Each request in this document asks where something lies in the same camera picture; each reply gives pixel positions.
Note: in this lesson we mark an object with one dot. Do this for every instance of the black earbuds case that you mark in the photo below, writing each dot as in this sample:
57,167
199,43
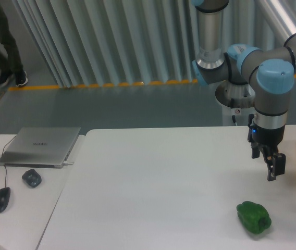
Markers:
32,178

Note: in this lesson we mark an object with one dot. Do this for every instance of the person in dark trousers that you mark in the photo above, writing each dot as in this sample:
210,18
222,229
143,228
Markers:
10,65

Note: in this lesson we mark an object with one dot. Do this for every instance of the silver closed laptop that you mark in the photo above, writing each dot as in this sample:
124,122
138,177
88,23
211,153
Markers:
40,147

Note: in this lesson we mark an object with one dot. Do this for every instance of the black computer mouse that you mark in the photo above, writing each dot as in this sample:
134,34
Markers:
4,198

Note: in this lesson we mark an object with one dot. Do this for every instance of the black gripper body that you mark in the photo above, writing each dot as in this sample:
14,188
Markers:
266,139

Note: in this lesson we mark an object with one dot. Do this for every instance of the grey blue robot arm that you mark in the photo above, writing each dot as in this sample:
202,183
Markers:
270,74

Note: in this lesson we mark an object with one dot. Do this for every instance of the green bell pepper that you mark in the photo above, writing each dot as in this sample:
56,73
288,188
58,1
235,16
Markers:
254,217

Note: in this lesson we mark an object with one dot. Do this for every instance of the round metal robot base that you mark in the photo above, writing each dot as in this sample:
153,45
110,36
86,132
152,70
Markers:
235,95

